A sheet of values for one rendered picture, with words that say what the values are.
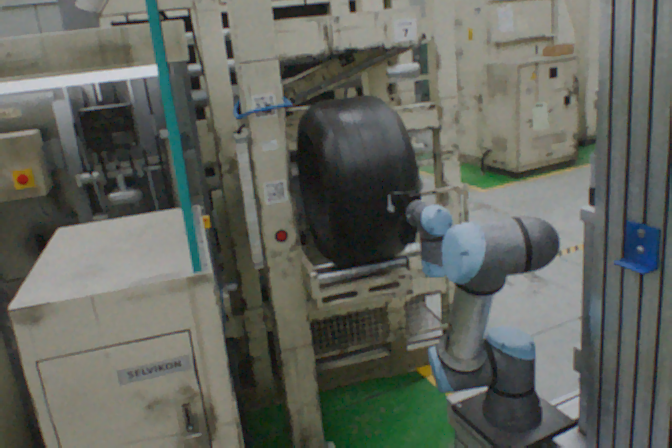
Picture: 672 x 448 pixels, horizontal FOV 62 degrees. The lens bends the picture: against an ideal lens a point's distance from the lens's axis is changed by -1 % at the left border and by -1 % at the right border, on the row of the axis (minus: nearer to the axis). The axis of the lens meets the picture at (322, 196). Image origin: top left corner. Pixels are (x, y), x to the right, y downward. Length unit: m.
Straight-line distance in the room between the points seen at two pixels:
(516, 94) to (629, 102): 5.07
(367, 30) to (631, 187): 1.24
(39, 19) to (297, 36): 9.12
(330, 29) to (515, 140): 4.46
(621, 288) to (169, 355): 0.98
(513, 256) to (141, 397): 0.82
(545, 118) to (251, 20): 5.11
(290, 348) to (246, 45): 1.08
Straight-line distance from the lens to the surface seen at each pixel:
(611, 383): 1.53
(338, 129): 1.83
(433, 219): 1.48
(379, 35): 2.25
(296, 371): 2.21
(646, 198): 1.31
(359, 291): 2.02
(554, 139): 6.78
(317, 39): 2.18
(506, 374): 1.51
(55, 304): 1.24
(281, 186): 1.93
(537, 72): 6.51
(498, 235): 1.15
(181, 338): 1.26
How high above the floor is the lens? 1.71
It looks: 16 degrees down
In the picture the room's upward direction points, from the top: 6 degrees counter-clockwise
